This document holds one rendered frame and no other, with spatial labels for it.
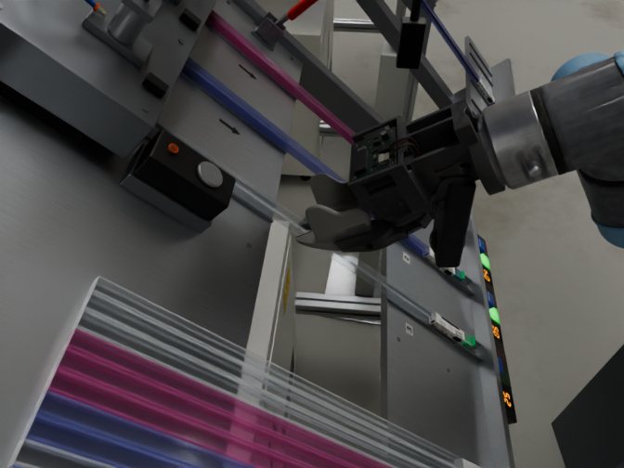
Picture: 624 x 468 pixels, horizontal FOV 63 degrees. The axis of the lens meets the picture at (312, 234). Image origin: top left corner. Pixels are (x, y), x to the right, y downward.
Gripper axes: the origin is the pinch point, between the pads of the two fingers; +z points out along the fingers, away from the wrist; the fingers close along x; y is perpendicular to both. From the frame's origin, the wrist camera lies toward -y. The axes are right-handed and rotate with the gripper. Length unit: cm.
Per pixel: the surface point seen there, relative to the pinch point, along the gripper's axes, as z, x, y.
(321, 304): 34, -33, -53
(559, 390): -6, -32, -116
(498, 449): -8.3, 13.1, -31.2
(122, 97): 1.0, 5.2, 23.9
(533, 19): -36, -257, -135
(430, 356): -4.6, 5.1, -20.7
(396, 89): -1, -58, -22
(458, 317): -6.4, -4.0, -27.7
